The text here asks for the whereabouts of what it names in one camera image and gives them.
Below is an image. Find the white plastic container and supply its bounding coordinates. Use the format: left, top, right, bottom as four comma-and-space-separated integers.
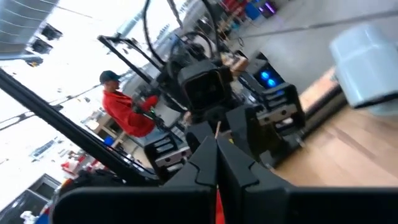
328, 24, 398, 116

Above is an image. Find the silver ventilation duct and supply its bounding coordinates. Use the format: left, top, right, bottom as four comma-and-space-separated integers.
0, 0, 60, 55

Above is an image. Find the computer tower with blue lights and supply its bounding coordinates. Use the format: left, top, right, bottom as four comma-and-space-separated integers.
248, 51, 287, 91

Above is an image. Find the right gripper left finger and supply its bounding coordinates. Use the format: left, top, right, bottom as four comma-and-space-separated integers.
52, 136, 218, 224

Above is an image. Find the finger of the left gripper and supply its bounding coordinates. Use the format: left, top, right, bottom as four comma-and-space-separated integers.
226, 105, 282, 167
185, 120, 216, 154

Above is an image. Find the black ceiling lamp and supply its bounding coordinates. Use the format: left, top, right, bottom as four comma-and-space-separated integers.
40, 23, 63, 42
30, 37, 54, 55

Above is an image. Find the person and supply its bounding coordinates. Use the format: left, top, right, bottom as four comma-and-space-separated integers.
98, 70, 160, 138

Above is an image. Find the black cable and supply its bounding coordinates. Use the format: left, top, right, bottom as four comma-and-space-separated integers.
142, 0, 167, 67
201, 0, 222, 60

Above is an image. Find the red plastic tray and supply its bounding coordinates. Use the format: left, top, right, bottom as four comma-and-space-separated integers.
216, 188, 225, 224

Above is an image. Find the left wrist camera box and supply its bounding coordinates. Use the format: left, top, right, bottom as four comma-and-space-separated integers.
177, 60, 234, 113

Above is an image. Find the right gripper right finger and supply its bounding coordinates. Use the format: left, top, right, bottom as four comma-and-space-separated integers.
216, 136, 398, 224

